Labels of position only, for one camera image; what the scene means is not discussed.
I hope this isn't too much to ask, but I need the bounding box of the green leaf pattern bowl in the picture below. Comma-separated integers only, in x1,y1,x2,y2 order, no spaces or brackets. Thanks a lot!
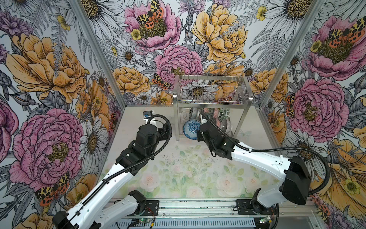
218,108,230,121

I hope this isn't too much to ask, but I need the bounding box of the white blue dotted bowl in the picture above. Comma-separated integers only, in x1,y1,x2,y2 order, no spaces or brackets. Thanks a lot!
183,120,201,140

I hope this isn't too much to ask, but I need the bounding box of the black white floral bowl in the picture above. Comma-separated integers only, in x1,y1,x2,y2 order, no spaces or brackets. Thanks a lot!
210,108,220,119

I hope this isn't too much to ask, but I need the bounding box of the purple striped bowl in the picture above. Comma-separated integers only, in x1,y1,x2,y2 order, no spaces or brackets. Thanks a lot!
221,119,232,135

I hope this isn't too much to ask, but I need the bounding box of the dark blue floral bowl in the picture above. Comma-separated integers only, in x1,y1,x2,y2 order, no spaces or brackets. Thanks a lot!
189,107,199,120

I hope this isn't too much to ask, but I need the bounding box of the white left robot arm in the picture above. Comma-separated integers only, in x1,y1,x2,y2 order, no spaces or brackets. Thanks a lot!
52,122,172,229

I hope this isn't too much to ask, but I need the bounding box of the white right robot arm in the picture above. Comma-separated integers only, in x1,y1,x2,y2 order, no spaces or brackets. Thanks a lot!
197,123,311,212

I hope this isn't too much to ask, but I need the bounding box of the steel two-tier dish rack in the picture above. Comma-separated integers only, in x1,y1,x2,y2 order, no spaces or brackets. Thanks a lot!
173,74,254,141

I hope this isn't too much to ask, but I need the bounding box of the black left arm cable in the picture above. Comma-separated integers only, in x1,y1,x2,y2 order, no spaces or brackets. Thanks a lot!
65,114,173,227

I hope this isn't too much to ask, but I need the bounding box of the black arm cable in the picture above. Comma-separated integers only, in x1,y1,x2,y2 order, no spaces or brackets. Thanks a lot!
200,108,331,229
65,114,173,227

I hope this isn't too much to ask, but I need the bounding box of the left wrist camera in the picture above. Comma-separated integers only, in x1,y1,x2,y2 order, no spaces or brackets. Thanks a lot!
143,110,153,120

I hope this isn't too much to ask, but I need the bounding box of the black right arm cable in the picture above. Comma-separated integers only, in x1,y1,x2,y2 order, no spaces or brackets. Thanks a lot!
200,108,331,229

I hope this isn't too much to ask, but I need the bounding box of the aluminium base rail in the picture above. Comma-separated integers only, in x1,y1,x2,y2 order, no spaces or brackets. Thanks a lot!
108,197,318,219

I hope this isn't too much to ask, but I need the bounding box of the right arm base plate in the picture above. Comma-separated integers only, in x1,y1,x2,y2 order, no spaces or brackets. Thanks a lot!
233,199,275,216

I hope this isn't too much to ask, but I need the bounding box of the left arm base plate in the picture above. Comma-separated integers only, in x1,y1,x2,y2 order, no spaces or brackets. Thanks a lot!
133,200,160,216

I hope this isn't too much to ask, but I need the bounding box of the white vented cable duct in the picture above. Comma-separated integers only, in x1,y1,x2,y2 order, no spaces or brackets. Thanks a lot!
107,217,256,229

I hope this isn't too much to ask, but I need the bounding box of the aluminium left corner post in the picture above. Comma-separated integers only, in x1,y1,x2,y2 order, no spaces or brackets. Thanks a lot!
70,1,126,111

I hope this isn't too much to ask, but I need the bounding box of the aluminium corner post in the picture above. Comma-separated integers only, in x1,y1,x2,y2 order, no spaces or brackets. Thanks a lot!
70,1,126,111
258,0,325,108

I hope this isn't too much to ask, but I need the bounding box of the aluminium right corner post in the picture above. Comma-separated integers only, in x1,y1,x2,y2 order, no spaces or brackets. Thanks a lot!
258,0,325,108

